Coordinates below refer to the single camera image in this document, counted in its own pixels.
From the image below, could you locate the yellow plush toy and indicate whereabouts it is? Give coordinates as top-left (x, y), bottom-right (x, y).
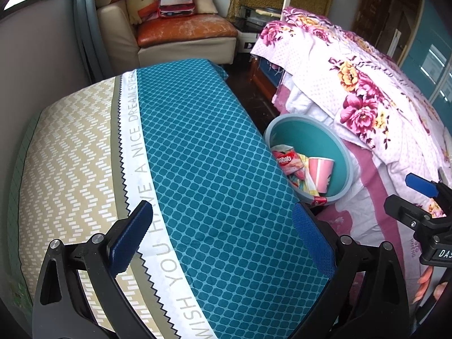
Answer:
top-left (126, 0), bottom-right (158, 25)

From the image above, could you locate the teal round trash bin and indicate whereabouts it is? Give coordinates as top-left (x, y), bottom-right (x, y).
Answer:
top-left (264, 113), bottom-right (353, 205)

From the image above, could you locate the teal and beige mattress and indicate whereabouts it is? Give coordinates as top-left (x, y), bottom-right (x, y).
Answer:
top-left (8, 59), bottom-right (326, 338)

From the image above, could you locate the cream and orange armchair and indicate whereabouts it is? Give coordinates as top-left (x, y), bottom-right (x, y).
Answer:
top-left (94, 0), bottom-right (238, 74)

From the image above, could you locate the beige cushion on armchair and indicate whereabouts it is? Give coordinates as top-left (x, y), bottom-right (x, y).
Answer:
top-left (194, 0), bottom-right (218, 15)

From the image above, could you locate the pink snack wrapper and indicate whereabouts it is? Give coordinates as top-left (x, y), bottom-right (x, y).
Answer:
top-left (288, 153), bottom-right (326, 206)

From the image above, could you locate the pink floral quilt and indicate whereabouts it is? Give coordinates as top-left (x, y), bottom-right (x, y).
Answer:
top-left (250, 5), bottom-right (452, 304)

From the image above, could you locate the pink wedding paper cup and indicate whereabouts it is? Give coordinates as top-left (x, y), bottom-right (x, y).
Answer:
top-left (309, 157), bottom-right (335, 194)

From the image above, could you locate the red colourful snack bag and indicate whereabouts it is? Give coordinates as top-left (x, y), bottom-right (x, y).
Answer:
top-left (270, 145), bottom-right (304, 176)

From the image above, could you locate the person's right hand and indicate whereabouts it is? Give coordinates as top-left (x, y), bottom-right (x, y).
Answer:
top-left (412, 266), bottom-right (447, 304)

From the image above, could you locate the dark bedside cabinet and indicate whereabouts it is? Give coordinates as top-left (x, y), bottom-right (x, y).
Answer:
top-left (231, 5), bottom-right (281, 54)

